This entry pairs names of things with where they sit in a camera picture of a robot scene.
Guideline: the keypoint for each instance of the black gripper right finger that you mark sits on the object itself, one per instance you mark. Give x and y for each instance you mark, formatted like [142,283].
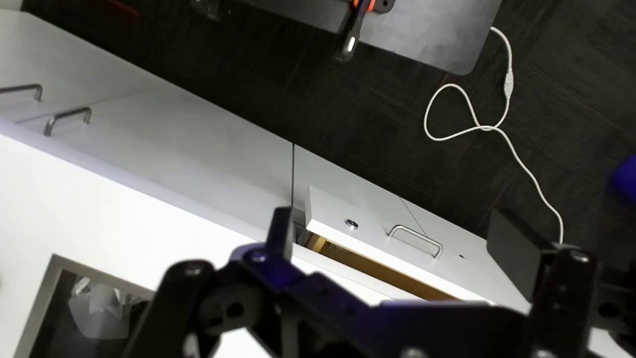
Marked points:
[524,255]

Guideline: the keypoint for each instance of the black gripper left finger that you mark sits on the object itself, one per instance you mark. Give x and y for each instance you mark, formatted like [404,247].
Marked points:
[283,235]

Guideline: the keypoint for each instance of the white drawer with wooden interior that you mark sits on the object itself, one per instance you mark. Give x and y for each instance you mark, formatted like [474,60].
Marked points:
[398,225]

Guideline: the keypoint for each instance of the white counter cabinet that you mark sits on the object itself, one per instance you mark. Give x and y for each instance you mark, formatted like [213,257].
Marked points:
[172,152]

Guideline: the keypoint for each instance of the clear trash bag liner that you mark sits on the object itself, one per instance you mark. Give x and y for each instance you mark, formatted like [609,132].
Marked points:
[100,309]

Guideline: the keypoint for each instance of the black clamp with orange grip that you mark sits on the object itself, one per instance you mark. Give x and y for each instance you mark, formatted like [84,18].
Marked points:
[351,36]

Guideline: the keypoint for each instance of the grey metal base plate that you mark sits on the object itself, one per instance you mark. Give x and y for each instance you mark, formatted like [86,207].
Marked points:
[430,32]

